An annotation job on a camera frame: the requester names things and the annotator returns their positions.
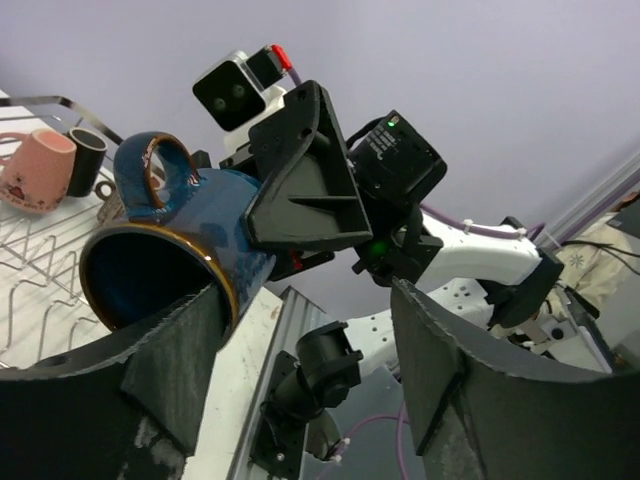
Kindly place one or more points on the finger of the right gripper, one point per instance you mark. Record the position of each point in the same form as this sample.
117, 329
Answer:
309, 200

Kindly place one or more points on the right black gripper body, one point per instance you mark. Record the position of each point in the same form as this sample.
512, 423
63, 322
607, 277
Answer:
236, 184

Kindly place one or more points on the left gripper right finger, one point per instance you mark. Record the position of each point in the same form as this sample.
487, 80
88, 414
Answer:
483, 408

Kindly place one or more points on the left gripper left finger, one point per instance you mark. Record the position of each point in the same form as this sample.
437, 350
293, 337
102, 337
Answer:
127, 406

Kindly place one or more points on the blue mug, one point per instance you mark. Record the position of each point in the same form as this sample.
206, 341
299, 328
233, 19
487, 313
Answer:
182, 229

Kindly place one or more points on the black mug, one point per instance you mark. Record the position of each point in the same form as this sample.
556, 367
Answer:
91, 149

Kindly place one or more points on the pink mug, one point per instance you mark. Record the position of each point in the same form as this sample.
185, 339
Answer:
35, 178

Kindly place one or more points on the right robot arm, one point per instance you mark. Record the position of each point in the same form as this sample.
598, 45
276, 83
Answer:
499, 266

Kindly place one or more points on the aluminium mounting rail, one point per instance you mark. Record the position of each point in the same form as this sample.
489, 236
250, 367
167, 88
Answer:
370, 343

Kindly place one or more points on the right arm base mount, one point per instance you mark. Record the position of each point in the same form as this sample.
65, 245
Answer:
292, 418

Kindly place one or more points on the wire dish rack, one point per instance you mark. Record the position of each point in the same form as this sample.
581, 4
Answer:
43, 310

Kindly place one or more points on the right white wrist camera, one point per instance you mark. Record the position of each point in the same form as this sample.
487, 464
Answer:
241, 90

